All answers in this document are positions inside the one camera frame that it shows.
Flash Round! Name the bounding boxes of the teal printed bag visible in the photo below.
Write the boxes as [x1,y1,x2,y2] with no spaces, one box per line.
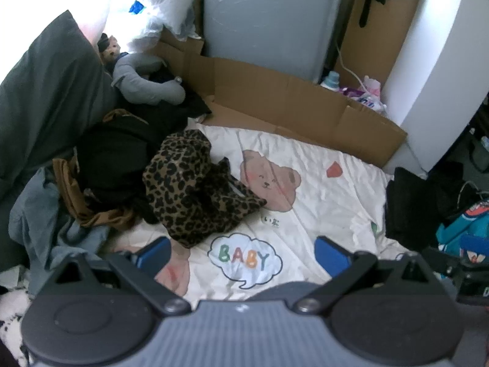
[436,199,489,280]

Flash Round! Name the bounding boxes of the thin white cord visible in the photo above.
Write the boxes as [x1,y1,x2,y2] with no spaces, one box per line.
[458,181,489,203]

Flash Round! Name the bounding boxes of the brown fabric strip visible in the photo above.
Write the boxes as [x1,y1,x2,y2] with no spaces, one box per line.
[103,110,149,125]

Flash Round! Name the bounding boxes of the black white patterned cloth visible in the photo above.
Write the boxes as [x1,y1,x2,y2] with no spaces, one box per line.
[0,271,35,367]

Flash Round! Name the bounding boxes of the white bear printed blanket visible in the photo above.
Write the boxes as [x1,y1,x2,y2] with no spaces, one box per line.
[95,122,421,302]

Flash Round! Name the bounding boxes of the black bag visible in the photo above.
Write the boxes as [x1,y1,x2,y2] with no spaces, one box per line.
[464,122,489,172]

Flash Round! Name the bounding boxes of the white cable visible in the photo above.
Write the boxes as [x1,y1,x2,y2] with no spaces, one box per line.
[334,42,367,88]

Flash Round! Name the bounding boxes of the pile of black clothes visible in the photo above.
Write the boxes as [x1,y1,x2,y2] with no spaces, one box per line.
[74,67,212,222]

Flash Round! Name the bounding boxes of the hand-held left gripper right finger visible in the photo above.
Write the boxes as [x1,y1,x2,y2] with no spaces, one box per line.
[292,236,440,314]

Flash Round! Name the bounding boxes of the white purple plastic bag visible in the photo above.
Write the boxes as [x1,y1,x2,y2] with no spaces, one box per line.
[340,76,388,113]

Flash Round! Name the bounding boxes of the grey neck pillow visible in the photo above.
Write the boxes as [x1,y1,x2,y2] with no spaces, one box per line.
[112,51,186,106]

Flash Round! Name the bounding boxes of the brown garment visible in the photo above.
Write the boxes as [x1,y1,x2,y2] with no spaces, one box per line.
[53,158,136,230]

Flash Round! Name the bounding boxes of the blue denim garment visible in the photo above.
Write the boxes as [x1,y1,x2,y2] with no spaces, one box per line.
[8,166,111,299]

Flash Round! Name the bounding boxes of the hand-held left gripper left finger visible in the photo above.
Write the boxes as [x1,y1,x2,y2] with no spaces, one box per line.
[50,237,192,316]

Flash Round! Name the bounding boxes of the leopard print skirt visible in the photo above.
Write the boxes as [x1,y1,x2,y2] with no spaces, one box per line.
[142,129,268,248]

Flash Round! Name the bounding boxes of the tall cardboard box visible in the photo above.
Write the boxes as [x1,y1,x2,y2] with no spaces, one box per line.
[334,0,428,92]

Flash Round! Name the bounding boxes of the small plush bear toy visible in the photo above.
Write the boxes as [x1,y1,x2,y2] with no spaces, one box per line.
[97,34,123,65]

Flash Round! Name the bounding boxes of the dark grey pillow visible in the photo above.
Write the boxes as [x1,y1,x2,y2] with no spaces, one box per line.
[0,9,119,199]

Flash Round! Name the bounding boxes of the folded black clothes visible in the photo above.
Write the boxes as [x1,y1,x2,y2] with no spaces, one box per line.
[385,166,470,253]

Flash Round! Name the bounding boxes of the flattened cardboard sheet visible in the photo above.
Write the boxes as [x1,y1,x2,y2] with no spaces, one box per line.
[153,28,409,169]

